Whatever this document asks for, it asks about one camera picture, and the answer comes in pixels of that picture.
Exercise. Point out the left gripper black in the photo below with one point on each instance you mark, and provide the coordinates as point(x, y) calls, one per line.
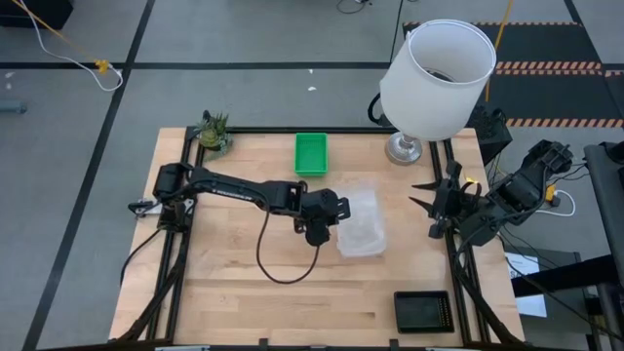
point(319, 207)

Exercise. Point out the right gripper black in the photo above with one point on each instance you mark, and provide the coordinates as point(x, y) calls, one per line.
point(448, 222)

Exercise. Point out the green plastic slotted basket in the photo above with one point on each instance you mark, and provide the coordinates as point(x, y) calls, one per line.
point(311, 153)

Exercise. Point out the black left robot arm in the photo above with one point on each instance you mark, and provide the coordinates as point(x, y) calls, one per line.
point(234, 187)

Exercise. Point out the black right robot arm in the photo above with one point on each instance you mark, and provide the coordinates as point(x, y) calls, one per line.
point(526, 185)

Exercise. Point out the black equipment box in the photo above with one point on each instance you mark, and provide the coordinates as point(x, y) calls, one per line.
point(492, 134)

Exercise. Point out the table lamp white shade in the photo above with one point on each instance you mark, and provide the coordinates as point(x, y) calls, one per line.
point(434, 97)

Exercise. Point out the white paper sheet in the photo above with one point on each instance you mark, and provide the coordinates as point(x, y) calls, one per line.
point(529, 302)

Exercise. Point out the small potted succulent plant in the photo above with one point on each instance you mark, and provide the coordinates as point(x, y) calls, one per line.
point(212, 136)

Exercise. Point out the black metal stand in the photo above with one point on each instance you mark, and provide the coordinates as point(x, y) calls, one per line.
point(604, 195)

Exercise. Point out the black hazard-striped floor mat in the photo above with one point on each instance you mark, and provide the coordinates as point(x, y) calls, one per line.
point(551, 44)

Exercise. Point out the grey floor object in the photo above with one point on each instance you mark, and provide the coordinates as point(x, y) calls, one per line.
point(12, 106)

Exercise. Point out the black box on floor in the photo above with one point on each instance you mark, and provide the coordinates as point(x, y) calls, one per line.
point(34, 12)

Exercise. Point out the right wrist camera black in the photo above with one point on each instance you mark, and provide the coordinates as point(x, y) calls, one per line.
point(453, 201)

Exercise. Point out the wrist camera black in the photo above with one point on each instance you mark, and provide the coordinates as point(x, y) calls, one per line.
point(453, 201)
point(317, 235)

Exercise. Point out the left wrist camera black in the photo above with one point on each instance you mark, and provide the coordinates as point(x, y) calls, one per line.
point(317, 235)

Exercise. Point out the black aluminium table frame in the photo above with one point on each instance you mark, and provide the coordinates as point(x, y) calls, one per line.
point(292, 130)

